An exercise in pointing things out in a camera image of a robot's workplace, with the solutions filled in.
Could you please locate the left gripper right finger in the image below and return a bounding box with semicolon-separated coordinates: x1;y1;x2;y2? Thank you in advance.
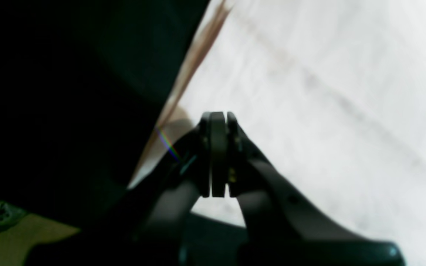
219;112;405;266

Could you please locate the black table cloth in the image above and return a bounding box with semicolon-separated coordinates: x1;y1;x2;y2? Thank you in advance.
0;0;250;252

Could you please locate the pink T-shirt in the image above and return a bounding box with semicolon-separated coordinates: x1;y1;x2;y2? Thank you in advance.
128;0;426;266

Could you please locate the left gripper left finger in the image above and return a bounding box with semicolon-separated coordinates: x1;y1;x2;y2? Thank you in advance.
25;112;215;266

